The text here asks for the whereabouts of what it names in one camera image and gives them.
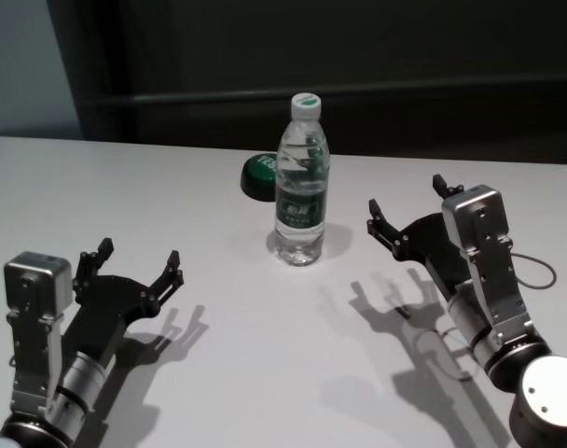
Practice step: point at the clear water bottle green label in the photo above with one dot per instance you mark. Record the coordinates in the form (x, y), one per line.
(302, 186)

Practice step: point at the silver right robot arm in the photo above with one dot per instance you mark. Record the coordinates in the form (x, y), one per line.
(498, 336)

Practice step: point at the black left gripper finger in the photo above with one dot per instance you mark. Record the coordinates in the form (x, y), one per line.
(167, 287)
(92, 266)

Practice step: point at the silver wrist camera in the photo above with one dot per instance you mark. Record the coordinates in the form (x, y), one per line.
(479, 224)
(34, 284)

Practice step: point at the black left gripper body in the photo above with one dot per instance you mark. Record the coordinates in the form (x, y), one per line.
(101, 312)

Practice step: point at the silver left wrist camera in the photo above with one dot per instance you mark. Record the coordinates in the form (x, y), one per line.
(34, 284)

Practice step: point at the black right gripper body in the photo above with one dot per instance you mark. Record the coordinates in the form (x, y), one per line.
(432, 247)

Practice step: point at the green YES button black base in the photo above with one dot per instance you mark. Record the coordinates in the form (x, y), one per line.
(258, 177)

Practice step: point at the grey horizontal wall rail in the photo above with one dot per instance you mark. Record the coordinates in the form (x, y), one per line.
(358, 97)

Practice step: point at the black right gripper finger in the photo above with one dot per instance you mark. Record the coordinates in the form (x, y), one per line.
(444, 186)
(383, 228)

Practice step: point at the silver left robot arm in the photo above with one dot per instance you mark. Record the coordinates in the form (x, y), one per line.
(78, 382)

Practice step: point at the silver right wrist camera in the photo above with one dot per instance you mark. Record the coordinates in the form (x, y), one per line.
(479, 224)

